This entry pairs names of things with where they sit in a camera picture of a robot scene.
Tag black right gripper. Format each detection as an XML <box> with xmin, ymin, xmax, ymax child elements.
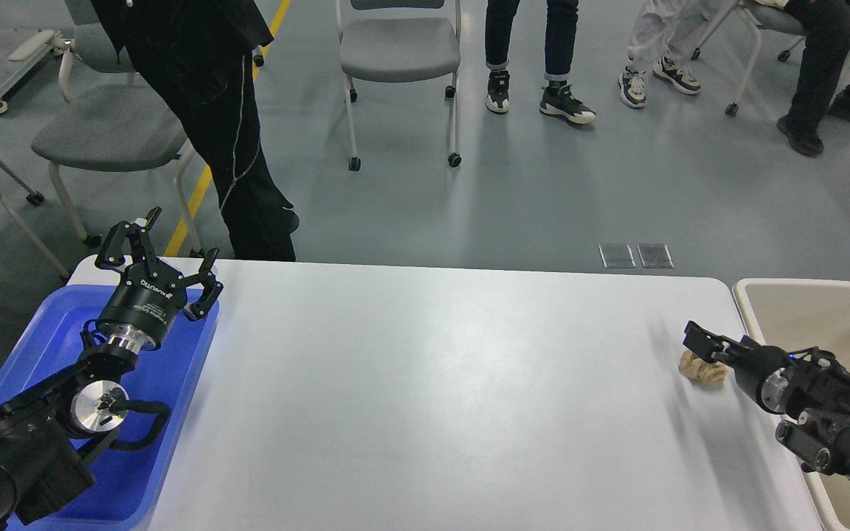
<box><xmin>683</xmin><ymin>322</ymin><xmax>794</xmax><ymax>414</ymax></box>

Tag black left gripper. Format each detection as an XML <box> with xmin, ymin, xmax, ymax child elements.
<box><xmin>94</xmin><ymin>207</ymin><xmax>224</xmax><ymax>350</ymax></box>

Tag brown paper ball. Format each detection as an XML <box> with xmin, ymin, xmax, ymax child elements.
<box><xmin>678</xmin><ymin>350</ymin><xmax>729</xmax><ymax>384</ymax></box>

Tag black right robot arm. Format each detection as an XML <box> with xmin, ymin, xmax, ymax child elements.
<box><xmin>683</xmin><ymin>322</ymin><xmax>850</xmax><ymax>480</ymax></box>

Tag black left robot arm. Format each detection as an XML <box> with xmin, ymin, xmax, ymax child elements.
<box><xmin>0</xmin><ymin>208</ymin><xmax>223</xmax><ymax>530</ymax></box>

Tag right metal floor plate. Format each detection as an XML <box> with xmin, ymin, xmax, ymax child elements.
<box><xmin>637</xmin><ymin>244</ymin><xmax>674</xmax><ymax>269</ymax></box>

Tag metal floor plate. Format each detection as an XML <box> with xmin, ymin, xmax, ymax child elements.
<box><xmin>599</xmin><ymin>244</ymin><xmax>637</xmax><ymax>269</ymax></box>
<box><xmin>637</xmin><ymin>244</ymin><xmax>674</xmax><ymax>269</ymax></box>

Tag left metal floor plate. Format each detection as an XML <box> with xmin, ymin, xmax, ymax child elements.
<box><xmin>599</xmin><ymin>244</ymin><xmax>637</xmax><ymax>269</ymax></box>

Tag beige plastic bin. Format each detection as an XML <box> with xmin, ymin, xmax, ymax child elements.
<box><xmin>733</xmin><ymin>279</ymin><xmax>850</xmax><ymax>530</ymax></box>

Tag grey chair front left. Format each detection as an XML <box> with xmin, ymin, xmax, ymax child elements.
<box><xmin>31</xmin><ymin>1</ymin><xmax>204</xmax><ymax>257</ymax></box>

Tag blue plastic tray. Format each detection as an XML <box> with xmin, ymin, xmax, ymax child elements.
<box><xmin>0</xmin><ymin>285</ymin><xmax>220</xmax><ymax>530</ymax></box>

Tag person in black trousers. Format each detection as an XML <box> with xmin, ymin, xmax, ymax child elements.
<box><xmin>92</xmin><ymin>1</ymin><xmax>298</xmax><ymax>262</ymax></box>

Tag person in white trousers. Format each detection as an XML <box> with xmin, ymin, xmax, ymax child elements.
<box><xmin>618</xmin><ymin>1</ymin><xmax>722</xmax><ymax>108</ymax></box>

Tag grey chair centre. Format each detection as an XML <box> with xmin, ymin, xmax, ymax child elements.
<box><xmin>334</xmin><ymin>1</ymin><xmax>462</xmax><ymax>171</ymax></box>

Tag grey chair right back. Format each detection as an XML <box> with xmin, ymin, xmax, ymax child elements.
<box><xmin>691</xmin><ymin>1</ymin><xmax>806</xmax><ymax>117</ymax></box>

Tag seated person black trousers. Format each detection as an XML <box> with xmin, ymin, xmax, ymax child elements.
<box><xmin>777</xmin><ymin>1</ymin><xmax>850</xmax><ymax>157</ymax></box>

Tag person in dark jeans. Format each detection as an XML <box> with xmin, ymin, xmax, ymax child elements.
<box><xmin>484</xmin><ymin>0</ymin><xmax>597</xmax><ymax>125</ymax></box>

